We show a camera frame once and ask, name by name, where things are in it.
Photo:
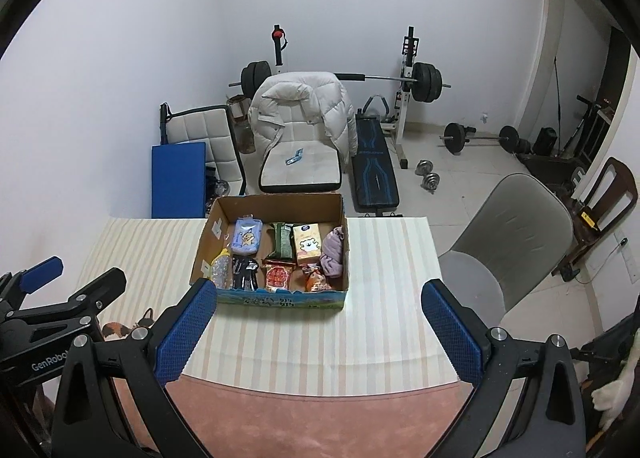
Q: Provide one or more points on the cardboard box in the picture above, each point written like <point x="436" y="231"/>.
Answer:
<point x="225" y="210"/>

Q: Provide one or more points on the purple cloth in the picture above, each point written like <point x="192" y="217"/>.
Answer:
<point x="332" y="253"/>

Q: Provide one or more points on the white padded chair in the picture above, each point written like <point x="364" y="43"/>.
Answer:
<point x="300" y="173"/>

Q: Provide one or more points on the chrome dumbbell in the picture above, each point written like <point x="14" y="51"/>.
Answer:
<point x="424" y="167"/>
<point x="431" y="182"/>

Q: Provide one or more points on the green packet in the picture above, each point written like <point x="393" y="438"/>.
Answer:
<point x="281" y="240"/>

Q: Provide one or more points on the brown wooden chair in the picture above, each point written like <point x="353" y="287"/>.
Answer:
<point x="617" y="173"/>

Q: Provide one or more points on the chrome weight plates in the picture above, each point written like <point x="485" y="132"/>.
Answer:
<point x="219" y="185"/>

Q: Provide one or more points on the grey shell chair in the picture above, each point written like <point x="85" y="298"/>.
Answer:
<point x="510" y="228"/>

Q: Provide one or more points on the yellow silver packet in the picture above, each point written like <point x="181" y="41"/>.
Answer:
<point x="222" y="270"/>

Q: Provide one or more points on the white puffer jacket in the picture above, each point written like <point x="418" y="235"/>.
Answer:
<point x="300" y="93"/>

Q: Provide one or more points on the small blue wrapper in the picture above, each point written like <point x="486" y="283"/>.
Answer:
<point x="294" y="156"/>

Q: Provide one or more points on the black kick scooter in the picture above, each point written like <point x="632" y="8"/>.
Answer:
<point x="590" y="118"/>

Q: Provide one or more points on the barbell with black plates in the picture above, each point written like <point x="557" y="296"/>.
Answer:
<point x="427" y="81"/>

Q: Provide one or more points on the blue folded mat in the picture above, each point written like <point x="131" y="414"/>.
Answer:
<point x="177" y="178"/>

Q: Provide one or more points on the orange snack packet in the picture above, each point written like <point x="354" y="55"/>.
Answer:
<point x="316" y="280"/>

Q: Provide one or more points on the white bench press rack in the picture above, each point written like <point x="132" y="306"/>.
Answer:
<point x="405" y="103"/>

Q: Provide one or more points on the red snack packet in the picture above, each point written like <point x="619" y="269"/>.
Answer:
<point x="278" y="278"/>

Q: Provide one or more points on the yellow black tool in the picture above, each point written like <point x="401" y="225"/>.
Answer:
<point x="590" y="219"/>

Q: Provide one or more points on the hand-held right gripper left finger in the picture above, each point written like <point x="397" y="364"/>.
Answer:
<point x="187" y="333"/>

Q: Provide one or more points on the black speaker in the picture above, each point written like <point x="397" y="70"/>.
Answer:
<point x="545" y="141"/>

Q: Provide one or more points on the black packet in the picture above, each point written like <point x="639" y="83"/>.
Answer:
<point x="245" y="275"/>

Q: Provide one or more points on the white quilted chair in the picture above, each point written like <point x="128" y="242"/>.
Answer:
<point x="200" y="128"/>

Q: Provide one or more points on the brown glass jar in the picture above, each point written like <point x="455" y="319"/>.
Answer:
<point x="245" y="137"/>

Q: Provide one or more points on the blue tissue pack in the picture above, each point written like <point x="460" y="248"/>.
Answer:
<point x="247" y="237"/>

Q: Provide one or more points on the striped pink cat tablecloth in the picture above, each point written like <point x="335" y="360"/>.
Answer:
<point x="380" y="288"/>

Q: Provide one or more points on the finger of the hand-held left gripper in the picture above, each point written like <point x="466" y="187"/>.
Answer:
<point x="100" y="290"/>
<point x="42" y="270"/>

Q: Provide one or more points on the black weight bench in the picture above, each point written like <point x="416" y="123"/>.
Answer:
<point x="372" y="173"/>

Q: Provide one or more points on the small floor barbell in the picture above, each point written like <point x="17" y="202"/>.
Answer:
<point x="455" y="138"/>

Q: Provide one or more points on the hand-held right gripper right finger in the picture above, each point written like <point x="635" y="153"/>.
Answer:
<point x="452" y="333"/>

